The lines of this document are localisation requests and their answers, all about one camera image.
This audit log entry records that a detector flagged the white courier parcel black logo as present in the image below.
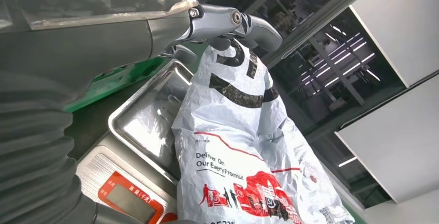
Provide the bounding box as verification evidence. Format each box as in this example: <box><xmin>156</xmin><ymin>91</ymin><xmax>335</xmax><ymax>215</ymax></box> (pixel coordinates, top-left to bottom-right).
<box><xmin>171</xmin><ymin>39</ymin><xmax>356</xmax><ymax>224</ymax></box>

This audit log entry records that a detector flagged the white electronic scale steel pan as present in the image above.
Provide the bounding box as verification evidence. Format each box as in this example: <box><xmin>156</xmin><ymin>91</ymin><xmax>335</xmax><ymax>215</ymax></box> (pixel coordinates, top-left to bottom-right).
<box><xmin>76</xmin><ymin>59</ymin><xmax>213</xmax><ymax>224</ymax></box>

